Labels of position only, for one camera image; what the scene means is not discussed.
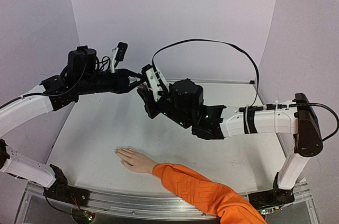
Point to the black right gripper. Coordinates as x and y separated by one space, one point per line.
152 102

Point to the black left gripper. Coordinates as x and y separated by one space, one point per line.
124 86

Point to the nail polish bottle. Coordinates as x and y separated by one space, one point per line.
143 87

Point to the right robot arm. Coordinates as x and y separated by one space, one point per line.
218 111

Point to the orange sleeve forearm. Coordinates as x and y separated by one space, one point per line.
207 196

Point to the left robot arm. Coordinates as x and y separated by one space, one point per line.
84 74

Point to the mannequin hand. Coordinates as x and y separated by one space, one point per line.
135 161

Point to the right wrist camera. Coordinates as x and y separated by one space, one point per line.
156 81

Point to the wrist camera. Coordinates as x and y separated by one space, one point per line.
118 54
156 81

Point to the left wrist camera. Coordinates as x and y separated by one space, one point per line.
118 54

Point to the aluminium table rail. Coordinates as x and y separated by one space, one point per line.
251 82

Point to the front aluminium frame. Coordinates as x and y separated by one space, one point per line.
105 207

